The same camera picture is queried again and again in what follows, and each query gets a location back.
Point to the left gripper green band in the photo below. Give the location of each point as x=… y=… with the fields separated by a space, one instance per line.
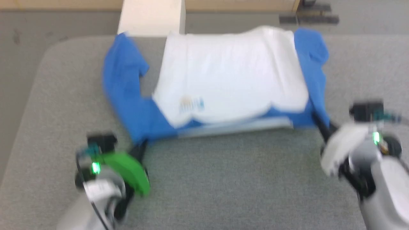
x=126 y=171

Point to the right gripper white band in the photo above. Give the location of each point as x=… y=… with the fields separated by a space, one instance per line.
x=345 y=147

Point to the blue and white garment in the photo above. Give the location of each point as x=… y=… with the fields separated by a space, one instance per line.
x=230 y=83

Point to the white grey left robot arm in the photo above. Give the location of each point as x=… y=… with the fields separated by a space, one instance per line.
x=96 y=204

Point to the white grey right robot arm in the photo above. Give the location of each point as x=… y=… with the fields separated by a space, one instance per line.
x=383 y=185

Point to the long black floor mat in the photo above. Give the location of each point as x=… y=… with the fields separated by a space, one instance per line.
x=319 y=19

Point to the small black floor mat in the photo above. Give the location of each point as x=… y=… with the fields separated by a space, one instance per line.
x=288 y=19

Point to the black floor mat under foot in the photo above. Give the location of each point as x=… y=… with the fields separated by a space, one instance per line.
x=316 y=7

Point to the metal screen foot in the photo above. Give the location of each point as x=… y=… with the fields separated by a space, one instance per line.
x=307 y=3

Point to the lemon print partition screen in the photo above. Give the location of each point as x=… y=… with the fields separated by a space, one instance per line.
x=64 y=4

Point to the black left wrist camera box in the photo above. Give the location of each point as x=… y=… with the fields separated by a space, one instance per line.
x=102 y=143

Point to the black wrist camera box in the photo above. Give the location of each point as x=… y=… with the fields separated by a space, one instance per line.
x=102 y=143
x=366 y=111

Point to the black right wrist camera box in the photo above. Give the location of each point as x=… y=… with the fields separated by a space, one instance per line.
x=366 y=111

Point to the white box pedestal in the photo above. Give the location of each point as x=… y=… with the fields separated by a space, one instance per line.
x=151 y=16

